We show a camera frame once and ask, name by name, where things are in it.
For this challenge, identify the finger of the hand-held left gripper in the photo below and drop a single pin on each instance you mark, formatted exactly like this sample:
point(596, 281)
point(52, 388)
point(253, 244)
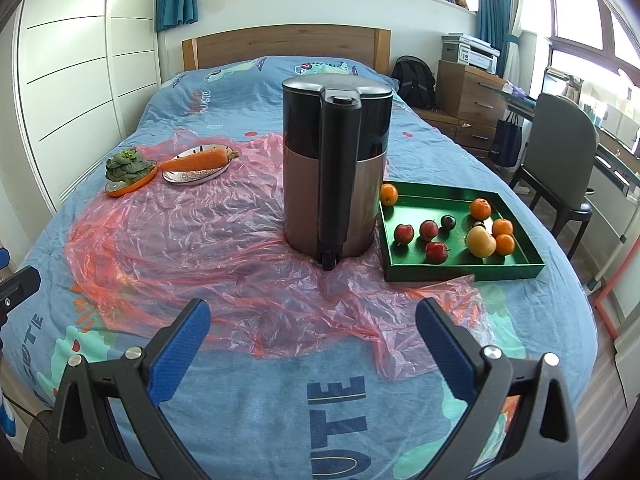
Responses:
point(20, 282)
point(3, 256)

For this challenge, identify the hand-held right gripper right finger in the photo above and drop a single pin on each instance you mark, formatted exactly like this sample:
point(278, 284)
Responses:
point(445, 350)

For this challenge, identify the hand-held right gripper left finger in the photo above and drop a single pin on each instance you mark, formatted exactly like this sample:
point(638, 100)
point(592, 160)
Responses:
point(182, 350)

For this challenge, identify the red apple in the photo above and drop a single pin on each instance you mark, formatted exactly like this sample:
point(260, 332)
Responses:
point(403, 233)
point(436, 252)
point(428, 230)

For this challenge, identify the green tray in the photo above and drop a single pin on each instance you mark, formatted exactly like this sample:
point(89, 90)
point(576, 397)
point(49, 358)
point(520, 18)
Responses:
point(400, 260)

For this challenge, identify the yellow pear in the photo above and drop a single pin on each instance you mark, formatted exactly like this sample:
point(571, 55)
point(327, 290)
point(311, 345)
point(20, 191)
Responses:
point(481, 241)

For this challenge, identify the orange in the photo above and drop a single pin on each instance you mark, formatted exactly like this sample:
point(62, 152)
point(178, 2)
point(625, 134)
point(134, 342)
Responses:
point(388, 193)
point(502, 227)
point(480, 208)
point(505, 244)

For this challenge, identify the pink plastic sheet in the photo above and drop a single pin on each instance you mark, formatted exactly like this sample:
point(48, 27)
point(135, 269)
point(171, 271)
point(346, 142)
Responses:
point(200, 260)

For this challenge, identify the orange plate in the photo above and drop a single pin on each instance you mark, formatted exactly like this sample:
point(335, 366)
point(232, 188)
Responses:
point(127, 191)

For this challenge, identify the green leafy vegetable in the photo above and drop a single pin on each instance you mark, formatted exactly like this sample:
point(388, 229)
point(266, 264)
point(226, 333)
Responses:
point(127, 166)

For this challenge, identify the silver plate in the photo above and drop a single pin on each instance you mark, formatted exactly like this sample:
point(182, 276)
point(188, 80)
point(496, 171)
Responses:
point(192, 178)

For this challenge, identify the carrot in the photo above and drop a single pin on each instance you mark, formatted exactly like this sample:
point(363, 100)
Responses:
point(197, 160)

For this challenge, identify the black and copper kettle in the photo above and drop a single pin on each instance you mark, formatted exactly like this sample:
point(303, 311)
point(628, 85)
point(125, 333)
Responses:
point(310, 185)

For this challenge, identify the white wardrobe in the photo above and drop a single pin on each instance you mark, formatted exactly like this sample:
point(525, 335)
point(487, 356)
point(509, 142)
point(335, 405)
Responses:
point(75, 60)

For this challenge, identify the dark tote bag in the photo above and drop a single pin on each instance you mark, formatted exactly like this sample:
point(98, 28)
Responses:
point(505, 142)

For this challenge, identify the grey chair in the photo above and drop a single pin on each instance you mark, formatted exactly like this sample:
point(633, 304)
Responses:
point(555, 150)

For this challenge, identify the wooden drawer cabinet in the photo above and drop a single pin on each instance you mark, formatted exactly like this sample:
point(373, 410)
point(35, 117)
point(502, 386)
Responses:
point(470, 100)

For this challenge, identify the black backpack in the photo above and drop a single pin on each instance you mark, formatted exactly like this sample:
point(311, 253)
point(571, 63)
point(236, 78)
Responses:
point(412, 82)

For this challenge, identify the white printer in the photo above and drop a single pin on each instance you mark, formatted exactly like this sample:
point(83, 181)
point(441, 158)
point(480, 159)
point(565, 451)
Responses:
point(470, 52)

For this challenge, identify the wooden headboard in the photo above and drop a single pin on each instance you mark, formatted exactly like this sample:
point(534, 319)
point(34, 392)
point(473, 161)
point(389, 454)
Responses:
point(285, 45)

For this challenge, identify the window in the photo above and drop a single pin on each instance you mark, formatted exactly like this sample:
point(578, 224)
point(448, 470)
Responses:
point(575, 15)

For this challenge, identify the red metal frame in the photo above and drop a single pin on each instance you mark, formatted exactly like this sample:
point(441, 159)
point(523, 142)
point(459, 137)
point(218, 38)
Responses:
point(601, 310)

